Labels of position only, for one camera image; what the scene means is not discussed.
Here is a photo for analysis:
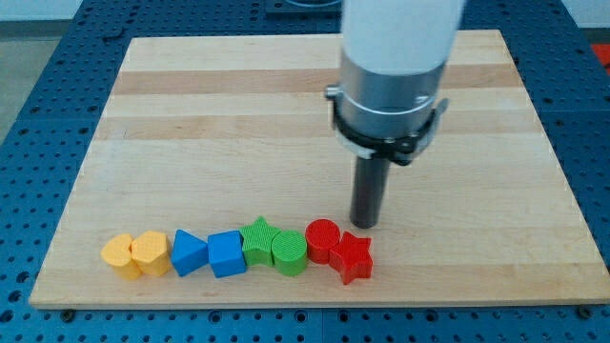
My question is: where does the red star block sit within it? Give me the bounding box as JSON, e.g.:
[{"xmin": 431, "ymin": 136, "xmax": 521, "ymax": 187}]
[{"xmin": 329, "ymin": 232, "xmax": 374, "ymax": 285}]

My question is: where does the wooden board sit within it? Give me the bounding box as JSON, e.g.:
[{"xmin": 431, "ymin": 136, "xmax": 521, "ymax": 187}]
[{"xmin": 30, "ymin": 30, "xmax": 609, "ymax": 310}]

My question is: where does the red circle block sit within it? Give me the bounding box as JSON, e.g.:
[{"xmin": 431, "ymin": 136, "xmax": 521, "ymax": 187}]
[{"xmin": 305, "ymin": 218, "xmax": 340, "ymax": 264}]

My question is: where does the blue triangle block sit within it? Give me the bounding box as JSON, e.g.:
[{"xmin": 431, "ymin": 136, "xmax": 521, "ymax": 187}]
[{"xmin": 171, "ymin": 229, "xmax": 209, "ymax": 277}]

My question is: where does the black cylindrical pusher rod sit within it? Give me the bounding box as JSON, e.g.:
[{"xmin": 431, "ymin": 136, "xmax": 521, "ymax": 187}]
[{"xmin": 350, "ymin": 157, "xmax": 390, "ymax": 229}]

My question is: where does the yellow hexagon block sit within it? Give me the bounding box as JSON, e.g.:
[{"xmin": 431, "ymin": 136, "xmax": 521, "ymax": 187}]
[{"xmin": 131, "ymin": 231, "xmax": 172, "ymax": 276}]

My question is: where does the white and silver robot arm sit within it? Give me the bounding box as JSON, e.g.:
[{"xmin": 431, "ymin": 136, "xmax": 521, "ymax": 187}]
[{"xmin": 326, "ymin": 0, "xmax": 465, "ymax": 165}]

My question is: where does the blue cube block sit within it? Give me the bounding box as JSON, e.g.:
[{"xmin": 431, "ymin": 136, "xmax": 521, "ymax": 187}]
[{"xmin": 208, "ymin": 231, "xmax": 247, "ymax": 278}]

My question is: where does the green star block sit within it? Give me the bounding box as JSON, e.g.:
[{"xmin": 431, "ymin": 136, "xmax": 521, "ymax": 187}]
[{"xmin": 239, "ymin": 216, "xmax": 281, "ymax": 267}]

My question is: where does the green circle block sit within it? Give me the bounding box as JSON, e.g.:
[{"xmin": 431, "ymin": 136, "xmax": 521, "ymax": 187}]
[{"xmin": 272, "ymin": 231, "xmax": 308, "ymax": 276}]

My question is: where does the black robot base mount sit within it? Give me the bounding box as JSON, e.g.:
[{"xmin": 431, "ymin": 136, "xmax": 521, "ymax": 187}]
[{"xmin": 264, "ymin": 0, "xmax": 342, "ymax": 16}]

